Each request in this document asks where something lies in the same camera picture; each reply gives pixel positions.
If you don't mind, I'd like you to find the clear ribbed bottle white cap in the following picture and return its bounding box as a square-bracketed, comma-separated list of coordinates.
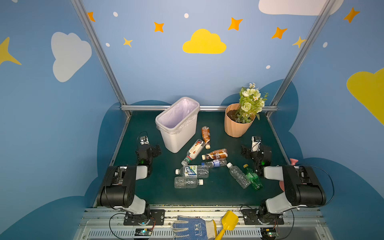
[227, 163, 251, 189]

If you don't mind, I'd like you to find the brown coffee bottle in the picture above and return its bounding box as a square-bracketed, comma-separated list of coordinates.
[202, 149, 228, 160]
[202, 126, 211, 150]

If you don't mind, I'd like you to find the clear bottle front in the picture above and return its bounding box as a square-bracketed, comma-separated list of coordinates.
[174, 177, 204, 189]

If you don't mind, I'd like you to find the small blue label bottle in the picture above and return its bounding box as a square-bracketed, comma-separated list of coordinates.
[201, 158, 227, 168]

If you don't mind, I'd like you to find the red white label bottle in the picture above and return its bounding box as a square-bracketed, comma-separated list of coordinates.
[181, 139, 205, 166]

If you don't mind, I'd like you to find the blue white label water bottle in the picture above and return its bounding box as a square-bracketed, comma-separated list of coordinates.
[175, 165, 209, 179]

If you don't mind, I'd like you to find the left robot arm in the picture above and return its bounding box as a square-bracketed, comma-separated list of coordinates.
[97, 144, 162, 218]

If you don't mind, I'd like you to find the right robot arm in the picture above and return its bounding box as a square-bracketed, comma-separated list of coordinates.
[241, 143, 327, 217]

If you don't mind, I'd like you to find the translucent bin liner bag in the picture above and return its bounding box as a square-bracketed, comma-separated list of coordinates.
[155, 97, 200, 135]

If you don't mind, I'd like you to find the white plastic trash bin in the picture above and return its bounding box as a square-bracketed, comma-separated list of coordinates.
[155, 97, 200, 153]

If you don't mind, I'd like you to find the green plastic bottle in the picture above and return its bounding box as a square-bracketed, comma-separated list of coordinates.
[243, 164, 263, 191]

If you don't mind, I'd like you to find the pink watering can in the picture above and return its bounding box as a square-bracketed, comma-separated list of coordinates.
[279, 158, 299, 192]

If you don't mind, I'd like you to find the artificial white flower plant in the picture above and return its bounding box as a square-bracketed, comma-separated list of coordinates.
[235, 83, 269, 124]

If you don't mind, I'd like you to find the yellow toy shovel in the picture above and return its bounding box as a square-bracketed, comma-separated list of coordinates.
[215, 211, 239, 240]

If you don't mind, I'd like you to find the right circuit board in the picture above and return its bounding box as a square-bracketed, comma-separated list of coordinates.
[261, 228, 279, 240]

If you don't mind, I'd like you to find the circuit board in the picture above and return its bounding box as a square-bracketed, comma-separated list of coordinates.
[261, 228, 279, 240]
[135, 229, 153, 237]

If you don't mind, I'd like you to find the left circuit board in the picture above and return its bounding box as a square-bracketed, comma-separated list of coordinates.
[135, 229, 153, 237]

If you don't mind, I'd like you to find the blue dotted work glove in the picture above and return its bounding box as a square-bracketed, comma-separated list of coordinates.
[172, 216, 218, 240]

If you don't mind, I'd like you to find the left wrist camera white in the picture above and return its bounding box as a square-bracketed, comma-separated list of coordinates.
[139, 136, 150, 145]

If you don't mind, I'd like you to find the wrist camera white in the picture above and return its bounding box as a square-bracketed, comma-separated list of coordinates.
[139, 136, 150, 145]
[251, 136, 262, 152]

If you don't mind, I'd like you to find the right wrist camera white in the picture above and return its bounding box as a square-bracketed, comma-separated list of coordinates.
[251, 136, 262, 152]

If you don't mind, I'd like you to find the aluminium back frame rail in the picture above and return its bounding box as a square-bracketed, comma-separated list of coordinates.
[120, 104, 279, 112]

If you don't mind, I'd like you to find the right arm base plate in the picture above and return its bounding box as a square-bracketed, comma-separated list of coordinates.
[240, 209, 285, 225]

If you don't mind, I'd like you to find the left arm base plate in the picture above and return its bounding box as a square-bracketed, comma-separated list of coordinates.
[123, 209, 166, 226]

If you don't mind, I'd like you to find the front aluminium rail bed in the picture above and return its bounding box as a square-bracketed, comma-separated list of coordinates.
[74, 206, 333, 240]

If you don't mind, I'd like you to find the aluminium left corner post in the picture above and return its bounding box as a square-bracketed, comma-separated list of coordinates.
[71, 0, 127, 107]

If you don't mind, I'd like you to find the aluminium corner post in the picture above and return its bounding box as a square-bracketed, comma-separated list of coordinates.
[71, 0, 127, 107]
[266, 0, 337, 119]

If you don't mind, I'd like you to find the aluminium right corner post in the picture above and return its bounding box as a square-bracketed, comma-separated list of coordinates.
[266, 0, 337, 119]

